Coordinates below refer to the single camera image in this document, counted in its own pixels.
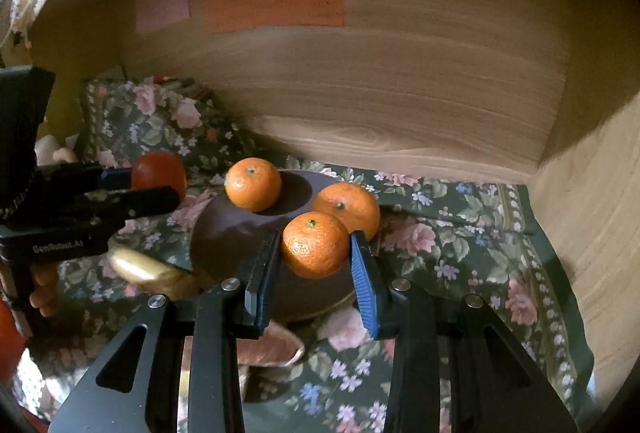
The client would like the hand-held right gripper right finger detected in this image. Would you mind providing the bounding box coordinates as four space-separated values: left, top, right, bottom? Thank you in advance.
349 231 597 433

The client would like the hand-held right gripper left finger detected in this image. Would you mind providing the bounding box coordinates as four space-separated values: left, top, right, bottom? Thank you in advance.
47 229 282 433

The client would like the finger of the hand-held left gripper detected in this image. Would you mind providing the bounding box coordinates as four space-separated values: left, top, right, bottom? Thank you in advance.
34 164 135 194
50 186 182 234

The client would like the red-orange persimmon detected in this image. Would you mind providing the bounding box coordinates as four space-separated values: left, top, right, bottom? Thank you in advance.
131 151 188 202

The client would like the dark brown plate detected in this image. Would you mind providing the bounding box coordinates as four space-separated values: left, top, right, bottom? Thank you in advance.
189 169 382 323

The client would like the orange mandarin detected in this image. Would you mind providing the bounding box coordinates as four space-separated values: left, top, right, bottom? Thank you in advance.
281 212 350 280
311 183 382 240
224 157 283 212

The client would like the person's left hand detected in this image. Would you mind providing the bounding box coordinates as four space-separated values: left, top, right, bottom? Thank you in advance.
29 262 60 319

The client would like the pale peach object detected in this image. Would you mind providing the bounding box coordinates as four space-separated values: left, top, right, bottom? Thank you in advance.
35 134 80 165

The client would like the floral printed cloth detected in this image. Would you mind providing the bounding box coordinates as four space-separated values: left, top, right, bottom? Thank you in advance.
15 75 597 433

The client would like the pink sticky note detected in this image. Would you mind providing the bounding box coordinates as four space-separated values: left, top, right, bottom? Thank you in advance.
135 0 192 32

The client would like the orange sticky note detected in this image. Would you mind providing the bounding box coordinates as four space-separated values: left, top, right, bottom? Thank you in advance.
204 0 346 32

